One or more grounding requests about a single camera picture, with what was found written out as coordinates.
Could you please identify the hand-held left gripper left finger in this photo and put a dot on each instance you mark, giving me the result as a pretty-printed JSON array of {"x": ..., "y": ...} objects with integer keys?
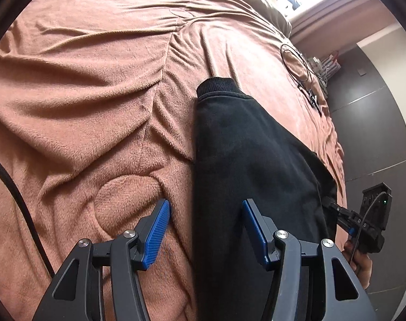
[{"x": 156, "y": 237}]

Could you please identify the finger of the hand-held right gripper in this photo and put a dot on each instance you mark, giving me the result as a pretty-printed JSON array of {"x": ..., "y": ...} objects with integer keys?
[{"x": 340, "y": 212}]

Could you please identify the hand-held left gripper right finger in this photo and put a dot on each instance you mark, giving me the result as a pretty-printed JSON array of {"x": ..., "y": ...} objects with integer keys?
[{"x": 253, "y": 230}]

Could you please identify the black sweatshirt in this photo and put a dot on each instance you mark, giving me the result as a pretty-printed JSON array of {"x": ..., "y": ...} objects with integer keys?
[{"x": 250, "y": 157}]

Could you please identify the person's right hand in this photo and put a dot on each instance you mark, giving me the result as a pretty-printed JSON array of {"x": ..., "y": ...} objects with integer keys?
[{"x": 362, "y": 267}]

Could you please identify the orange-brown fleece blanket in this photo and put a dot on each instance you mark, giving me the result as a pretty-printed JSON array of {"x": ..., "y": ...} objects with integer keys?
[{"x": 89, "y": 107}]

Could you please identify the pink curtain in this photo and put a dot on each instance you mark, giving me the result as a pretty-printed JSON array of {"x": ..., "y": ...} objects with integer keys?
[{"x": 340, "y": 16}]

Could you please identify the beige satin duvet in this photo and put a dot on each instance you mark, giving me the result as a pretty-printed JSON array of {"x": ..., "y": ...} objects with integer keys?
[{"x": 270, "y": 13}]

